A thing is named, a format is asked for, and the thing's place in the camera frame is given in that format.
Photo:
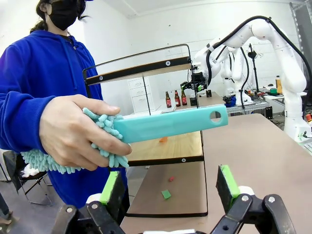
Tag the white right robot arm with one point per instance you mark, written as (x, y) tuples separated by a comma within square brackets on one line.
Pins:
[(290, 63)]

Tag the brown beer bottle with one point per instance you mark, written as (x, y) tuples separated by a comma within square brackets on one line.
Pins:
[(184, 98), (177, 100), (168, 101)]

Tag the yellow bottle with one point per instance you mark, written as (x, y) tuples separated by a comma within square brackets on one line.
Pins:
[(279, 85)]

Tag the green tape roll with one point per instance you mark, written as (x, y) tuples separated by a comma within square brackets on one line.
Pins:
[(273, 91)]

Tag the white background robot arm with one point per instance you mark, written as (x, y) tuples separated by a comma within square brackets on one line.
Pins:
[(226, 65), (239, 65)]

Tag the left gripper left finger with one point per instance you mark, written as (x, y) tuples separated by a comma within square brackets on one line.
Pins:
[(114, 192)]

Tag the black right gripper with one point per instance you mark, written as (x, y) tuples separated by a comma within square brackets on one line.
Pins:
[(198, 79)]

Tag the red emergency stop button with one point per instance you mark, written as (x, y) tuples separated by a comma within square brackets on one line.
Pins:
[(309, 119)]

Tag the green paper scrap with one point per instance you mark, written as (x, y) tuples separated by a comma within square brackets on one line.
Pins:
[(166, 194)]

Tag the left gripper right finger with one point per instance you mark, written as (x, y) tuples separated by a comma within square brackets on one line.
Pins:
[(226, 192)]

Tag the cluttered white work table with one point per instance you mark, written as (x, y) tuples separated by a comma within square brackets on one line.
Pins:
[(273, 97)]

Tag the blue cloth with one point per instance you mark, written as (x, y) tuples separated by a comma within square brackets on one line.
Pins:
[(230, 101)]

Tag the white drawer cabinet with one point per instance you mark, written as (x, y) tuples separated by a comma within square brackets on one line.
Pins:
[(140, 97)]

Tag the two-tier wooden shelf black frame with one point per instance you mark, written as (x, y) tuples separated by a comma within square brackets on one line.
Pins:
[(175, 148)]

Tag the small red paper scrap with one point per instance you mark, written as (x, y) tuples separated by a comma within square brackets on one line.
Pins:
[(171, 179)]

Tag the person's right hand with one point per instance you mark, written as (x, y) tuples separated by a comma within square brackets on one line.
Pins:
[(68, 131)]

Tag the black camera stand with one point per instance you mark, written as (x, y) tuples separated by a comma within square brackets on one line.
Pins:
[(252, 55)]

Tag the orange red paper scrap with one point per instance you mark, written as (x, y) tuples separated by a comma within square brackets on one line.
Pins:
[(163, 140)]

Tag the teal microfiber duster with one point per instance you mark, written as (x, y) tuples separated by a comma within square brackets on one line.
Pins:
[(170, 126)]

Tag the black folding chair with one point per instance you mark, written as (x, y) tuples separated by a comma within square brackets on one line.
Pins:
[(15, 170)]

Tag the white cloth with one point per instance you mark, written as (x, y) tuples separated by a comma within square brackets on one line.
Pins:
[(29, 171)]

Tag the black face mask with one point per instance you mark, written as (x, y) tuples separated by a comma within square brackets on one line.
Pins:
[(63, 15)]

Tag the small black box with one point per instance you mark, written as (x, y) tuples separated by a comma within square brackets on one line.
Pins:
[(208, 93)]

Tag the aluminium frame table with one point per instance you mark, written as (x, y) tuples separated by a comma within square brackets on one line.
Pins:
[(253, 105)]

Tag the person's right forearm blue sleeve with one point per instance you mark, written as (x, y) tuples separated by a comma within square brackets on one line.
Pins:
[(22, 122)]

